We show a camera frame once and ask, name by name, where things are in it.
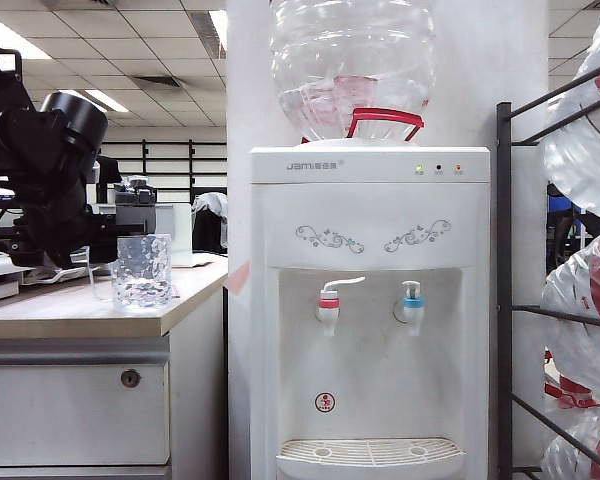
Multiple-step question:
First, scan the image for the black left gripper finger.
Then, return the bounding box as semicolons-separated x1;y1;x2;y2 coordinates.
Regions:
87;212;119;264
54;244;91;269

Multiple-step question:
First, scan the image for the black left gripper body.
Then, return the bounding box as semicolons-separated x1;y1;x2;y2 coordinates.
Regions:
10;199;100;269

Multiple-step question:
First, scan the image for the clear textured plastic mug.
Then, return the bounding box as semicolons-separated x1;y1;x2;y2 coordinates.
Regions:
87;232;174;314

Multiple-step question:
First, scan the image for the blue collar cold tap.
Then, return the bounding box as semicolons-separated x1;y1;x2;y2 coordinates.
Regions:
393;280;427;337

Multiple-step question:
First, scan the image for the grey translucent water bottle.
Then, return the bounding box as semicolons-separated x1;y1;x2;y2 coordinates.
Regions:
113;177;157;236

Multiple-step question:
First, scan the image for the white water dispenser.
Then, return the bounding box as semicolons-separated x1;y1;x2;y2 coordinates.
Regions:
228;146;492;480

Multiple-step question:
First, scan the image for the clear dispenser water jug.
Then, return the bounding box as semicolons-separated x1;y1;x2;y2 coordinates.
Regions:
270;0;437;146

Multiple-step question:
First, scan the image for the black chair headrest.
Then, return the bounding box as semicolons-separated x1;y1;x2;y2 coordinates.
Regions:
97;155;124;204

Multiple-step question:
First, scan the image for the black background shelving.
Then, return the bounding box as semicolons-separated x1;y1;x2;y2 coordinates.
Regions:
99;138;229;190

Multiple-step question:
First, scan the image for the black office chair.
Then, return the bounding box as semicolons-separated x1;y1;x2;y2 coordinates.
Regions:
193;209;225;256

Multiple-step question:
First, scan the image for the white garment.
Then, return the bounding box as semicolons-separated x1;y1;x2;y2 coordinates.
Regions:
192;192;230;251

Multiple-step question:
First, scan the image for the ceiling light panel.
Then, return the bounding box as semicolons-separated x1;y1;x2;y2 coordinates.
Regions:
84;88;130;114
208;9;229;57
0;9;51;60

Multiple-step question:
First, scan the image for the pink sticky note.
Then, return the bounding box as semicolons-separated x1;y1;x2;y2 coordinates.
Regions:
223;260;252;296

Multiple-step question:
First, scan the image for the ceiling air vent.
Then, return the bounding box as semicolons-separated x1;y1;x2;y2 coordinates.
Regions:
132;74;182;90

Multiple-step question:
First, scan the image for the red collar hot tap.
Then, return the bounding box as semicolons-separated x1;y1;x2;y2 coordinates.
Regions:
315;276;367;337

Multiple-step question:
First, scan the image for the white drip tray grille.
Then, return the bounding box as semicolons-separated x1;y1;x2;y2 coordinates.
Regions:
275;437;466;480

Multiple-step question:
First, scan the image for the black metal jug rack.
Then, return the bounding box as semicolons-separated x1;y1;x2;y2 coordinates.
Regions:
497;47;600;480

